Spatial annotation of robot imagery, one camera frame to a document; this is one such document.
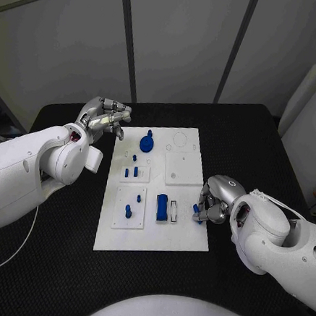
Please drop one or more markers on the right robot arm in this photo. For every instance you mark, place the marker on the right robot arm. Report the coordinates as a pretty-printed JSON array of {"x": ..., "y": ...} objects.
[{"x": 275, "y": 240}]

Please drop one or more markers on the blue long cylinder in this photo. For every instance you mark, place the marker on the blue long cylinder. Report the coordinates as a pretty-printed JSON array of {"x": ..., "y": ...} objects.
[{"x": 128, "y": 211}]

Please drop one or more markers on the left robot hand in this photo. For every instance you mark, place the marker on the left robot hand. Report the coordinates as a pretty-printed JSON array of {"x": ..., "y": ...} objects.
[{"x": 96, "y": 123}]

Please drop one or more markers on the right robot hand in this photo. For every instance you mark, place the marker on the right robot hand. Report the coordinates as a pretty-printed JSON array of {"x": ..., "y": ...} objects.
[{"x": 223, "y": 188}]

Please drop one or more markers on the blue gear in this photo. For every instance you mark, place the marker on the blue gear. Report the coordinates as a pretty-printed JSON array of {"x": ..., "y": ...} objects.
[{"x": 146, "y": 144}]

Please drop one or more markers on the blue peg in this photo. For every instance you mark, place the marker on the blue peg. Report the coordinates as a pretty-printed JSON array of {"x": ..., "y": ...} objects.
[
  {"x": 149, "y": 132},
  {"x": 138, "y": 198}
]

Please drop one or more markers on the white task board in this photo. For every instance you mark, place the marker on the white task board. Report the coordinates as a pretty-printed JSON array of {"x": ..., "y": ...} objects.
[{"x": 166, "y": 237}]

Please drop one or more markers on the blue short cylinder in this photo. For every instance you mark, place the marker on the blue short cylinder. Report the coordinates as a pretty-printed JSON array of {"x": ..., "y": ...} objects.
[{"x": 134, "y": 158}]

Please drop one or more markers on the large blue block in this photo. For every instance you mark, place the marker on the large blue block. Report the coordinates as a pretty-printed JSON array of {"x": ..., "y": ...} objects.
[{"x": 162, "y": 207}]

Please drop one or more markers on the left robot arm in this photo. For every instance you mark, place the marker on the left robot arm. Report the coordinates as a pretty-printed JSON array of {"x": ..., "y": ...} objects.
[{"x": 14, "y": 177}]

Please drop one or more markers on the white rounded pillar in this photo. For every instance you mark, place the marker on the white rounded pillar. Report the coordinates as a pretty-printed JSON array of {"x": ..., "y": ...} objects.
[{"x": 312, "y": 134}]

